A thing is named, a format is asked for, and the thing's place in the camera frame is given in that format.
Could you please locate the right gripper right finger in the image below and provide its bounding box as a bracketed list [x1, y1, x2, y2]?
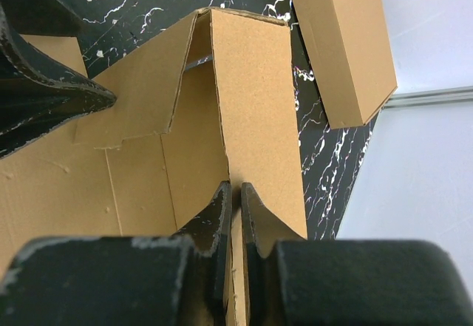
[241, 183, 304, 325]

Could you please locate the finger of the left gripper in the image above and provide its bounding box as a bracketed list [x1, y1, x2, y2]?
[1, 10, 116, 158]
[1, 0, 84, 37]

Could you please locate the brown cardboard box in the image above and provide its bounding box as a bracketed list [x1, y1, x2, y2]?
[292, 0, 398, 129]
[1, 7, 307, 325]

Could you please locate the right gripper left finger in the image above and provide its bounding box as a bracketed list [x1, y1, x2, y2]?
[177, 181, 232, 325]

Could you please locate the closed brown cardboard box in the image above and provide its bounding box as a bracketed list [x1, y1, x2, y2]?
[292, 0, 398, 129]

